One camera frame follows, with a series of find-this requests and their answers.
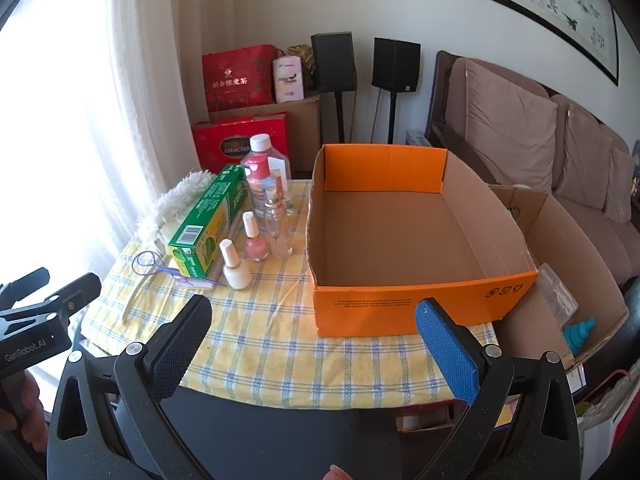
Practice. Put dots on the black speaker stand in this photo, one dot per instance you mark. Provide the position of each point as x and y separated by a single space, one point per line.
392 117
339 117

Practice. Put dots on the open brown cardboard box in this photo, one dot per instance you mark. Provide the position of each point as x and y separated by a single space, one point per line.
555 240

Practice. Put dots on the pink nail polish bottle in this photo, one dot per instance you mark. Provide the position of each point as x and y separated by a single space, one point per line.
256 247

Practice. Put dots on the white sheer curtain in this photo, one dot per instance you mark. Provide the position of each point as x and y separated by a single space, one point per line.
125 60

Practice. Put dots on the tall red gift bag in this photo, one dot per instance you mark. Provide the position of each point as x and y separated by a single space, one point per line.
235 80

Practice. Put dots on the green cardboard box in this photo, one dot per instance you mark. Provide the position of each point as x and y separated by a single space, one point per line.
210 215

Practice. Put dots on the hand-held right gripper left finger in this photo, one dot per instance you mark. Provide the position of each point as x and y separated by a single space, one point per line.
180 342

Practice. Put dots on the white shopping bag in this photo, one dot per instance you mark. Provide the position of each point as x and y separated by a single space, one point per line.
600 430

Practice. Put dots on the orange cardboard box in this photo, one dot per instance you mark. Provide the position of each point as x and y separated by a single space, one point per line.
390 240

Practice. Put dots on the clear plastic bag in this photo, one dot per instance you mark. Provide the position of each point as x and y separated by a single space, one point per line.
557 295

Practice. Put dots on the teal silicone funnel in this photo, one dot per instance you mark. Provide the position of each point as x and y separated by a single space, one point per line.
580 332

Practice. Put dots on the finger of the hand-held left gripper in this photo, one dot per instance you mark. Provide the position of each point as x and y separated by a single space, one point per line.
27 282
75 297

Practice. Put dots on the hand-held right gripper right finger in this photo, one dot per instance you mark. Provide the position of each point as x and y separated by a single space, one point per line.
445 350

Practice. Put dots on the large clear bottle white cap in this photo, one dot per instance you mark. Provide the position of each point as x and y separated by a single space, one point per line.
260 142

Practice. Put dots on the beige sofa cushion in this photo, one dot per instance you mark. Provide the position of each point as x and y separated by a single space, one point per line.
505 125
620 187
585 160

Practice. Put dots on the red collection gift box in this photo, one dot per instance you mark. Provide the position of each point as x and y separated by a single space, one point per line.
220 140

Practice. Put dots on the white cosmetic bottle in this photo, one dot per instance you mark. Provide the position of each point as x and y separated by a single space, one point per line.
237 272

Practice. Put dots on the grey blue box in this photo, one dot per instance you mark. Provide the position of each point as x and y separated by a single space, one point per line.
417 137

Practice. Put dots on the clear spray bottle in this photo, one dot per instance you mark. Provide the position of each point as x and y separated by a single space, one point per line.
277 232

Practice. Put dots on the person's left hand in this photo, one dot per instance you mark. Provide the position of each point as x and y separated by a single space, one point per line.
36 402

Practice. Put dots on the white fluffy duster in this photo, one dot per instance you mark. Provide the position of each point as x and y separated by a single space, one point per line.
170 205

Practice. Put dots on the brown sofa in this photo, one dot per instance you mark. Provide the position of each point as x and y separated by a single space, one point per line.
600 240

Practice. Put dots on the yellow checkered tablecloth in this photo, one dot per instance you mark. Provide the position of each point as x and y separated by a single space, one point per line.
260 330

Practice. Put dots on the person's right hand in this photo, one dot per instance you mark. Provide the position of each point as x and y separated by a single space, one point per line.
337 474

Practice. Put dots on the white tissue pack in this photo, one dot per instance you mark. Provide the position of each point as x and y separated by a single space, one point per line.
289 80

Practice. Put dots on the small bottle pink cap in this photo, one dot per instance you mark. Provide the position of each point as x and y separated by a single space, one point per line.
257 166

